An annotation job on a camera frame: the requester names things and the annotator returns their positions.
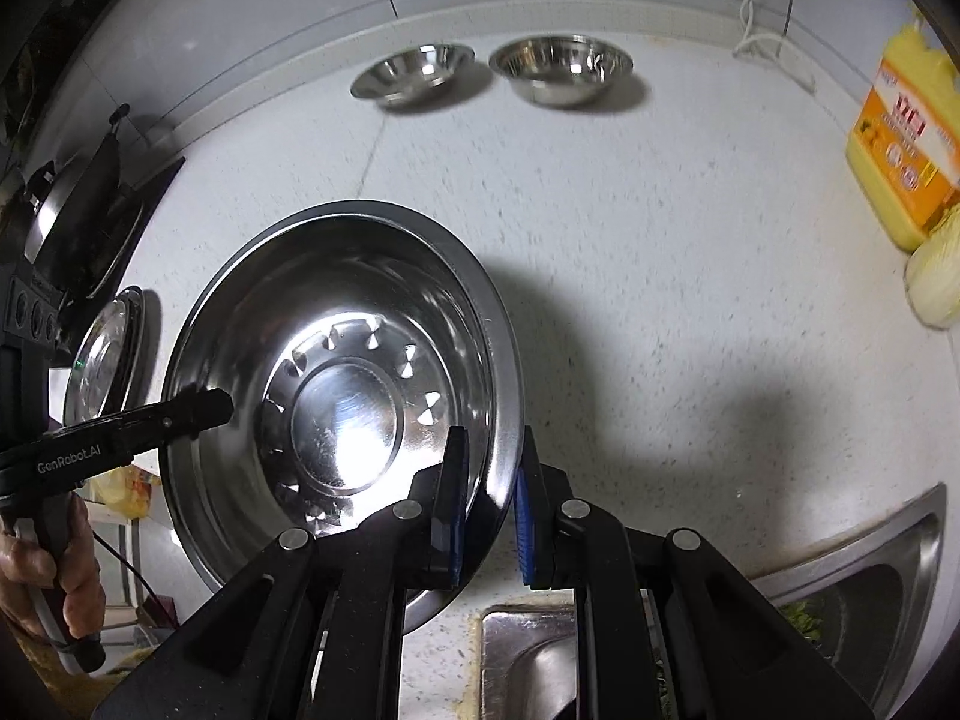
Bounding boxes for large steel bowl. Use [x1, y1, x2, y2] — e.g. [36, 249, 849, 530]
[160, 199, 526, 635]

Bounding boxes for napa cabbage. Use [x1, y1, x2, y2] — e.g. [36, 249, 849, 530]
[904, 202, 960, 332]

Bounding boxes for yellow plastic bag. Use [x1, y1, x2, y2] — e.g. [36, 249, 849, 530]
[88, 463, 160, 520]

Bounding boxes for yellow detergent bottle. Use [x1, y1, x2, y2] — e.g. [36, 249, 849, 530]
[845, 19, 960, 254]

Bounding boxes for black gas stove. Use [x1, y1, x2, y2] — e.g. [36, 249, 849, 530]
[54, 156, 187, 320]

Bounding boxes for green vegetable scraps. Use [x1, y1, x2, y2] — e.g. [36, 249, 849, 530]
[782, 595, 835, 662]

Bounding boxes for person's left hand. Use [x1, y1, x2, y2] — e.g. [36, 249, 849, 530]
[0, 491, 107, 644]

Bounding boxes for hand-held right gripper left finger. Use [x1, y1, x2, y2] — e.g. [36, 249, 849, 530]
[90, 426, 472, 720]

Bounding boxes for white power cable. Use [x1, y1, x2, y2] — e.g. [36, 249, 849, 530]
[730, 0, 820, 92]

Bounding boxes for black wok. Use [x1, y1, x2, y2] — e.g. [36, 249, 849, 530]
[21, 109, 134, 305]

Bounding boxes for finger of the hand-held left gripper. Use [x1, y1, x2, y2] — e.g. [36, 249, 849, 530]
[124, 386, 236, 460]

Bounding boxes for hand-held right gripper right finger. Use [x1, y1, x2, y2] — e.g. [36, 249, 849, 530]
[512, 426, 878, 720]

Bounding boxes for steel sink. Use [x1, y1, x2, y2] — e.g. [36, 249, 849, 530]
[480, 484, 948, 720]

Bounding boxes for black range hood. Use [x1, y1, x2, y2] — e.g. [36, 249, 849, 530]
[0, 0, 147, 162]

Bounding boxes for small steel bowl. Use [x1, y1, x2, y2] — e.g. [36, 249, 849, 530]
[349, 43, 476, 108]
[488, 34, 633, 108]

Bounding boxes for steel wok lid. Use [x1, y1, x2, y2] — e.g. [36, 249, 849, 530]
[22, 157, 85, 265]

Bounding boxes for large steel plate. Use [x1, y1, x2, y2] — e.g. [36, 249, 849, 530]
[63, 285, 148, 430]

